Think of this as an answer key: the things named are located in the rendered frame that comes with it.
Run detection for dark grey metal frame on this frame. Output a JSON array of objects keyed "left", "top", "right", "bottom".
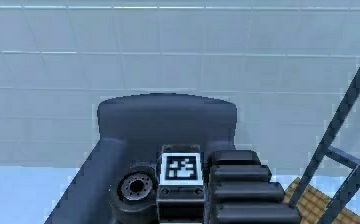
[{"left": 287, "top": 43, "right": 360, "bottom": 224}]

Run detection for tan woven basket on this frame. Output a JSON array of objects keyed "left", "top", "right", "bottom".
[{"left": 283, "top": 177, "right": 360, "bottom": 224}]

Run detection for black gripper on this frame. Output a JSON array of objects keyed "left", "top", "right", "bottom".
[{"left": 108, "top": 162, "right": 160, "bottom": 224}]

